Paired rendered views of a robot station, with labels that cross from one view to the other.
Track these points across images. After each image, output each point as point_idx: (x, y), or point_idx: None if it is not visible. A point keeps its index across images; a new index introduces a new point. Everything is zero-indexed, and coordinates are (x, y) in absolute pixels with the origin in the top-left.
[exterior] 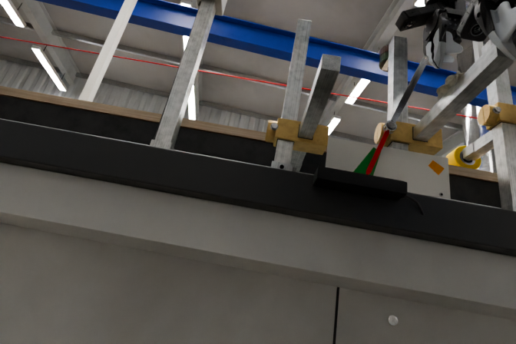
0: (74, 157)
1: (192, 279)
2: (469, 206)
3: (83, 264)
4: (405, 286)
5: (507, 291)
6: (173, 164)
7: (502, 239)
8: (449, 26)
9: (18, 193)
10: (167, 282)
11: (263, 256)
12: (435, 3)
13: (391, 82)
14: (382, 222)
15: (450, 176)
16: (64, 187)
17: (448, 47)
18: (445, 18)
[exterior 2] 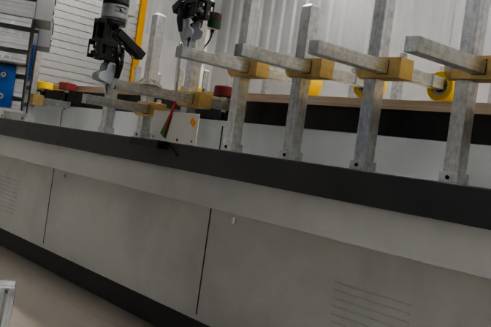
0: (75, 142)
1: (155, 198)
2: (196, 148)
3: (120, 192)
4: (178, 198)
5: (216, 199)
6: (100, 141)
7: (204, 168)
8: (188, 13)
9: (70, 162)
10: (147, 201)
11: (134, 185)
12: None
13: None
14: (161, 163)
15: (283, 104)
16: (80, 157)
17: (185, 33)
18: (183, 9)
